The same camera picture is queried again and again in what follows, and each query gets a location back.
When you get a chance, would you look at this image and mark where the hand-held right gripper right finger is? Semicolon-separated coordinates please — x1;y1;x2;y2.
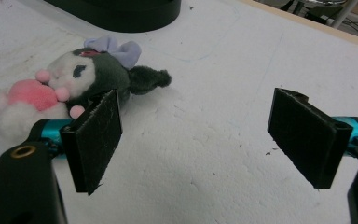
267;87;358;189

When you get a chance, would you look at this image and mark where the black and white plush toy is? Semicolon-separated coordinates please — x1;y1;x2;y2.
0;35;172;145

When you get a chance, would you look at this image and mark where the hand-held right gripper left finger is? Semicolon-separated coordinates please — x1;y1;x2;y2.
27;89;123;197

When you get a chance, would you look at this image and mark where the white metal stand leg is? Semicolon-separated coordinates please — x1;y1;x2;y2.
329;0;358;30

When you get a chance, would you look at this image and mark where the black round base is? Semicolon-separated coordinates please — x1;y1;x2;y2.
44;0;182;34

